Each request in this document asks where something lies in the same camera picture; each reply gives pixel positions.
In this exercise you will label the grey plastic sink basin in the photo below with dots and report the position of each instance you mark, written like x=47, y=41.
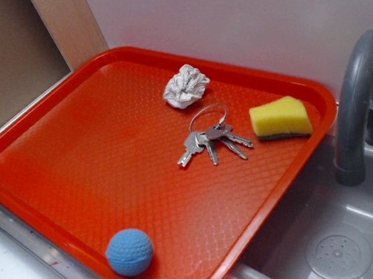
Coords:
x=319, y=230

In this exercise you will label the silver key centre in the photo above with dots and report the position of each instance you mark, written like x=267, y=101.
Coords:
x=205, y=142

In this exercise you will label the dark grey key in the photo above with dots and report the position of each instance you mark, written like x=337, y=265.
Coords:
x=216, y=133

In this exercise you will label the wooden post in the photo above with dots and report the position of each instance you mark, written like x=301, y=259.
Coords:
x=73, y=28

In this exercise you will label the yellow sponge with grey base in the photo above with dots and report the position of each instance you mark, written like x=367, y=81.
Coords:
x=285, y=117

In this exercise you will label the silver key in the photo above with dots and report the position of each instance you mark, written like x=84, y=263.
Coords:
x=205, y=142
x=227, y=132
x=191, y=148

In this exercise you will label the orange plastic tray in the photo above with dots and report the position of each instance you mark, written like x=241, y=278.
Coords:
x=99, y=154

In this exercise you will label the brown cardboard panel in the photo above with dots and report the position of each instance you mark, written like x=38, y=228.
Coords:
x=30, y=61

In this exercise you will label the blue dimpled foam ball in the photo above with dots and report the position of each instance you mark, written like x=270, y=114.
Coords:
x=130, y=252

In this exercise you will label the silver key far left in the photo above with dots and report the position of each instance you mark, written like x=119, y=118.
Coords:
x=191, y=148

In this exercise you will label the silver key far right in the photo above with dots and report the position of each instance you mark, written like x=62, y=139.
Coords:
x=227, y=132

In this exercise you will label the crumpled white paper ball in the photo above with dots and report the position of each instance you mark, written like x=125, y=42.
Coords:
x=185, y=87

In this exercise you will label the grey plastic faucet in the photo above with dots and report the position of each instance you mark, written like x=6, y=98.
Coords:
x=355, y=114

